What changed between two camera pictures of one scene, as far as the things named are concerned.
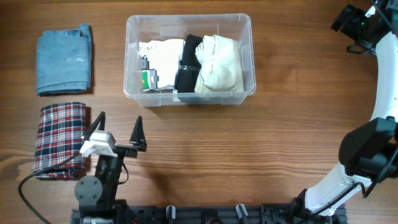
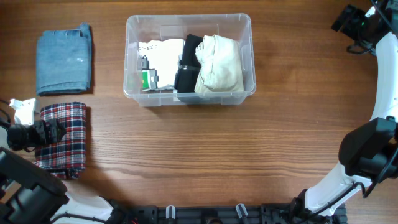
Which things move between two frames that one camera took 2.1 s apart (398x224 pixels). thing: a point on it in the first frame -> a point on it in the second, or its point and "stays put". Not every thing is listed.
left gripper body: [115, 162] -> [23, 135]
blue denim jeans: [63, 61] stays put
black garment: [188, 74] stays put
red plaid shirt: [60, 137] stays put
